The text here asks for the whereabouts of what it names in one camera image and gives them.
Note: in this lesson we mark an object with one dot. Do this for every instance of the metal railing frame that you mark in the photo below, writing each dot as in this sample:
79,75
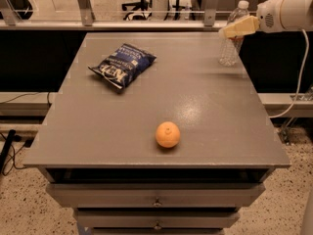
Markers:
110,15

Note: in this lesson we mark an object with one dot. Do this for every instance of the clear plastic water bottle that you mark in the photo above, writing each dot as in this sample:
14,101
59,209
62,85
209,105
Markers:
231,47

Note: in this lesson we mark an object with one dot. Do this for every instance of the top drawer metal knob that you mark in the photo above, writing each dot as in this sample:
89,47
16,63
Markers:
157,203

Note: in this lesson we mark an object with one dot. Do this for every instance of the drawer metal knob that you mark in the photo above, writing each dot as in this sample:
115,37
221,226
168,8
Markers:
157,203
157,226

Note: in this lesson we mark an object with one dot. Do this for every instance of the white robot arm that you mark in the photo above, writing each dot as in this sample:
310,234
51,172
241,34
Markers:
296,15

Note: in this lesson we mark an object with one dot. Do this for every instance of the grey drawer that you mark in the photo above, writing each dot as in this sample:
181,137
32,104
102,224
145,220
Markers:
143,196
148,219

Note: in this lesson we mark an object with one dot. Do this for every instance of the top grey drawer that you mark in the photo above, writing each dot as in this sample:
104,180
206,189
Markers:
143,196

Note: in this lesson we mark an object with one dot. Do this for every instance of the blue chip bag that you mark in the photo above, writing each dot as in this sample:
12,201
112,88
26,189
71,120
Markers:
124,65

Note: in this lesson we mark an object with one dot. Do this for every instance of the grey drawer cabinet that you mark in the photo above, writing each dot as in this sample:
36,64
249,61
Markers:
97,134

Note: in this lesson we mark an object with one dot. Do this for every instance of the orange fruit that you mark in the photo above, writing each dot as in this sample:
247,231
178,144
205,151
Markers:
167,134

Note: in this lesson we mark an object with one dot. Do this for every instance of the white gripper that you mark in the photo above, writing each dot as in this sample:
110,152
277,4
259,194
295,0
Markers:
269,17

